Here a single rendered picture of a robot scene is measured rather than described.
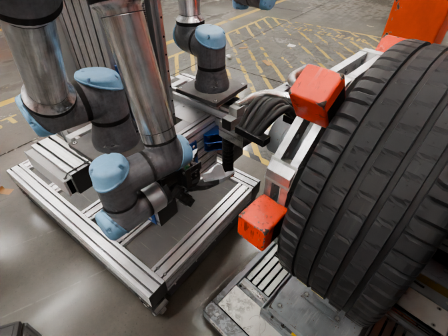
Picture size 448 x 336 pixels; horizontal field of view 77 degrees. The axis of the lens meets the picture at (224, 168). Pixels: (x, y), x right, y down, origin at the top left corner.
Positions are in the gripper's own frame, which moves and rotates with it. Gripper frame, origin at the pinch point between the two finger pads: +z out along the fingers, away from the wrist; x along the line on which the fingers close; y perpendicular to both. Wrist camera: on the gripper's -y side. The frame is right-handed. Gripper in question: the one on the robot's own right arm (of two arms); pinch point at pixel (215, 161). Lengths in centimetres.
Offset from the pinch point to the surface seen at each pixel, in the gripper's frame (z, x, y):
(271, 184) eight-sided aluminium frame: -5.0, -22.3, 8.8
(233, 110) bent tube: 3.4, -3.7, 16.7
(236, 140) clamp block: 2.6, -5.4, 8.7
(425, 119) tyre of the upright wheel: 5, -42, 29
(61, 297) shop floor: -54, 55, -82
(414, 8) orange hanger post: 69, -21, 32
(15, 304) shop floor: -70, 67, -82
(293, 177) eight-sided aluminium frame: -4.1, -26.7, 13.2
